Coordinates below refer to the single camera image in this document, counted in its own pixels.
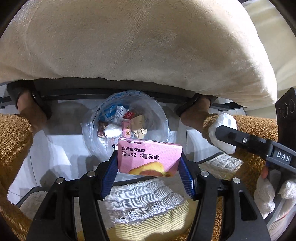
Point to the person's brown fuzzy right leg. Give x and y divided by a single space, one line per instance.
249 171

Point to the plastic-lined trash bin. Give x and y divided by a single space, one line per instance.
157 120

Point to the white tissue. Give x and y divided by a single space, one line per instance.
223 122
112 131

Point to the beige bed blanket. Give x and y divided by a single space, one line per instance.
138 41

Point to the brown paper bag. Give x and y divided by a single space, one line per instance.
137 126

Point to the person's left foot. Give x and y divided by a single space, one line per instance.
30 113

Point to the person's brown fuzzy leg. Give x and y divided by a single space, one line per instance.
249 171
13 148

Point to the person's right hand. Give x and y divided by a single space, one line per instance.
263 197

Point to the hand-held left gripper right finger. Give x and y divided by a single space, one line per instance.
187 178

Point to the pink cake box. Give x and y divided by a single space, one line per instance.
150 160

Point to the person's right foot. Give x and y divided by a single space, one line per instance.
194 115

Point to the person's foot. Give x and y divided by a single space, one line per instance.
194 115
30 113

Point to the pink wrapper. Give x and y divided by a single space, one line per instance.
127 128

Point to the person's brown fuzzy left leg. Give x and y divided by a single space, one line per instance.
13 148

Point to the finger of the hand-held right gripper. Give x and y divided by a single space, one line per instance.
245 143

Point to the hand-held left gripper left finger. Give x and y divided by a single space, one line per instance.
108 176

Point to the white quilted seat cushion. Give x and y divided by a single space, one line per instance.
143 197

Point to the black slipper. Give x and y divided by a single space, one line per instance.
16 89

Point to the white wet wipes packet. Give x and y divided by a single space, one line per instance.
114 113

